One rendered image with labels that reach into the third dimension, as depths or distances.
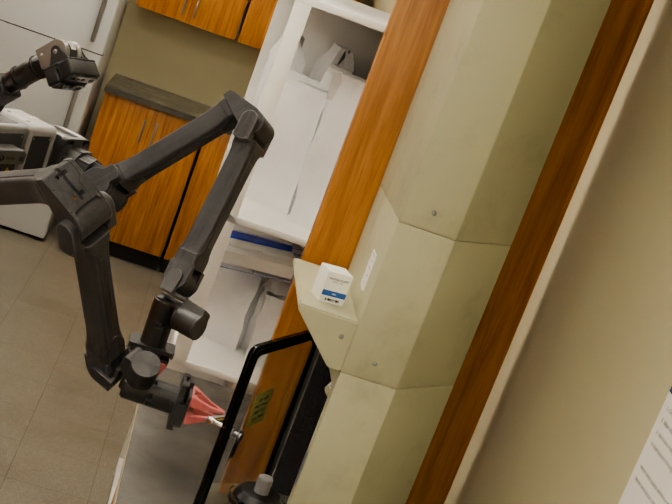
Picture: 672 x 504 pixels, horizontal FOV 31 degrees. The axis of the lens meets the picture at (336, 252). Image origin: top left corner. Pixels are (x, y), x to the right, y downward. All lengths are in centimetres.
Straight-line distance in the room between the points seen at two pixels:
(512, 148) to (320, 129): 129
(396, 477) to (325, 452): 19
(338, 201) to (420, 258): 39
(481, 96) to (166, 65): 566
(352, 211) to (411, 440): 49
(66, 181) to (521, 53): 82
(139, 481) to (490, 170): 103
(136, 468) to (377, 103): 94
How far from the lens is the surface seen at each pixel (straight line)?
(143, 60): 775
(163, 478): 274
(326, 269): 227
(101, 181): 282
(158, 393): 243
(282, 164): 358
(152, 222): 735
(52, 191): 216
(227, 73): 773
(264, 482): 223
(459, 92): 216
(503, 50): 217
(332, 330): 223
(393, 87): 252
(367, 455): 233
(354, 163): 254
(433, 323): 228
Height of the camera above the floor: 210
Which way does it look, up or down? 13 degrees down
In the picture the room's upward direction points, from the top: 21 degrees clockwise
